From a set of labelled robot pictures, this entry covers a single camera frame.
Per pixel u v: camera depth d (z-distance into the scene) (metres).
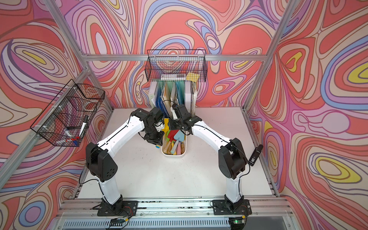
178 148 0.91
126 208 0.72
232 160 0.49
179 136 0.96
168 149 0.90
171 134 0.96
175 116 0.75
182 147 0.94
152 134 0.69
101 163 0.46
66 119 0.68
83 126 0.69
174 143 0.93
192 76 0.91
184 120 0.66
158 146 0.78
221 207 0.73
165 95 0.94
